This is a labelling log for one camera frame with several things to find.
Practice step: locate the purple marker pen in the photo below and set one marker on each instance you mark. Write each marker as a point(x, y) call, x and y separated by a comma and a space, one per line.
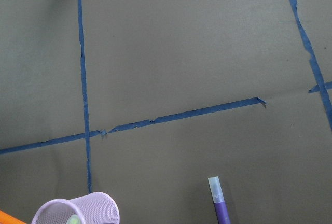
point(219, 201)

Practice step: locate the yellow highlighter pen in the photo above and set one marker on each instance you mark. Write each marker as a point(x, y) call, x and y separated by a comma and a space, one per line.
point(74, 219)

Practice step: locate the orange marker pen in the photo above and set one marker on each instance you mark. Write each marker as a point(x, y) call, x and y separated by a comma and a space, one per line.
point(6, 218)

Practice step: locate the pink mesh pen holder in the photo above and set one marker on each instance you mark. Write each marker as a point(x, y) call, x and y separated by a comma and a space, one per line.
point(97, 207)

